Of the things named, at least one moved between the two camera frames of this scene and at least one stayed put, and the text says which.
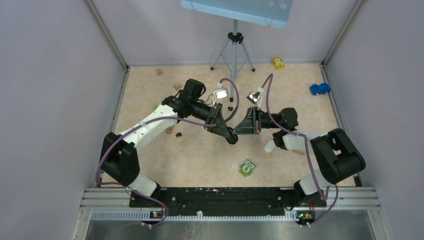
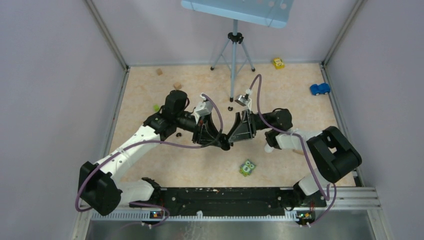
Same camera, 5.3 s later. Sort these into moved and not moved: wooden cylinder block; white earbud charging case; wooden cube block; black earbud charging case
Moved: black earbud charging case
Not moved: white earbud charging case; wooden cube block; wooden cylinder block
